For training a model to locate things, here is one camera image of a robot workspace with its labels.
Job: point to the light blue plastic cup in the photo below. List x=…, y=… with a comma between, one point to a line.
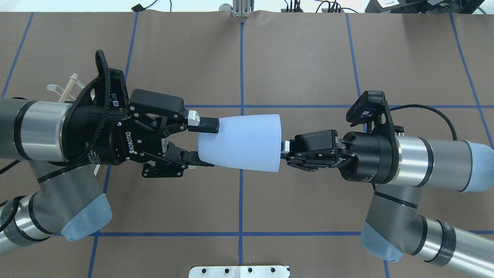
x=247, y=142

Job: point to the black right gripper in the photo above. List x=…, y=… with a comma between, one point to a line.
x=368, y=157

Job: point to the white wire cup holder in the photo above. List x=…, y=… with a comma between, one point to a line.
x=64, y=93

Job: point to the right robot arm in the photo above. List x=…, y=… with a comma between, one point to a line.
x=401, y=170

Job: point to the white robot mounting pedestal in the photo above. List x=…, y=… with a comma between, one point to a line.
x=259, y=271

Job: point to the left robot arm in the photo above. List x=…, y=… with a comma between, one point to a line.
x=62, y=141

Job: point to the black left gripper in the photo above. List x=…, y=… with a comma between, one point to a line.
x=94, y=139

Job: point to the aluminium frame post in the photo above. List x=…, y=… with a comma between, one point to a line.
x=242, y=8

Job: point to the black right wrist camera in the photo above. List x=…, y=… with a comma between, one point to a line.
x=372, y=110

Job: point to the small black usb device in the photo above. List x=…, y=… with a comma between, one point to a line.
x=138, y=8

